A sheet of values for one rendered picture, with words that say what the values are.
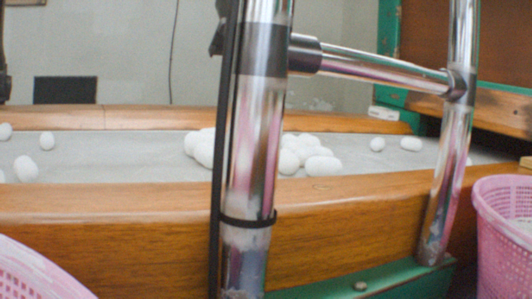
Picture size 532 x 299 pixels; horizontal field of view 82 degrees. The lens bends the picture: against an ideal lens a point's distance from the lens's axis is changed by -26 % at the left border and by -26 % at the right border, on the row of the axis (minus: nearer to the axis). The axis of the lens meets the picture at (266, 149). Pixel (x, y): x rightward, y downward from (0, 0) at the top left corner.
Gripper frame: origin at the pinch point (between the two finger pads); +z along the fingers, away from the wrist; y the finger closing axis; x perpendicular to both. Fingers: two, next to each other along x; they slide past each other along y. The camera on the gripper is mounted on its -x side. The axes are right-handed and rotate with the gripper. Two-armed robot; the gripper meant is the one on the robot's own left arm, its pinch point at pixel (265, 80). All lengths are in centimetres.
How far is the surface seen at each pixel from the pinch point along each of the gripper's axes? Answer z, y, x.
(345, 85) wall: -130, 148, 112
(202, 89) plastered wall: -138, 55, 134
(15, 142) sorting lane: 4.8, -31.9, 6.0
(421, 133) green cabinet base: -1.1, 40.5, 9.9
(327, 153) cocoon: 13.5, 1.6, -3.1
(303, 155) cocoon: 13.9, -1.7, -3.3
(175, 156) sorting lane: 10.6, -12.9, 1.1
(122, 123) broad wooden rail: -1.6, -17.0, 10.2
